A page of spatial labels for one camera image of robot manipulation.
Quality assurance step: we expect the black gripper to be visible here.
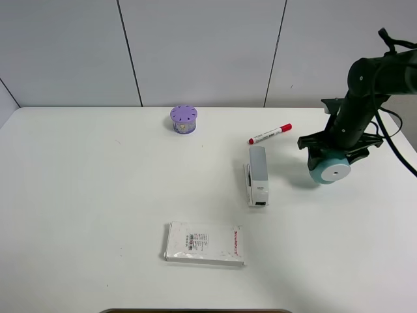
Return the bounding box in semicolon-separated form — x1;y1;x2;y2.
297;131;382;170

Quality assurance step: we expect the teal pencil sharpener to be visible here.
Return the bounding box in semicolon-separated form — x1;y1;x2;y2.
309;157;351;185

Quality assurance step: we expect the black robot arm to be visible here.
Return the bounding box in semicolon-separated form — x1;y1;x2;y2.
297;50;416;171

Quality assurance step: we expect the white grey stapler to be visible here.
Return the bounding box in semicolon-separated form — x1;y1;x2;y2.
244;146;269;207

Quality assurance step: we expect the red whiteboard marker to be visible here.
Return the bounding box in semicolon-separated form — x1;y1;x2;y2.
248;123;292;145

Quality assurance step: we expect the white cardboard box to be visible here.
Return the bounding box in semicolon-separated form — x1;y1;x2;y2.
164;221;245;267

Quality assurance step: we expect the purple round container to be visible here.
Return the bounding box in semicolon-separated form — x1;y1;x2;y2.
170;105;197;134

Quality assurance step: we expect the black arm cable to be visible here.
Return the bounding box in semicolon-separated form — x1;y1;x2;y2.
371;28;417;177

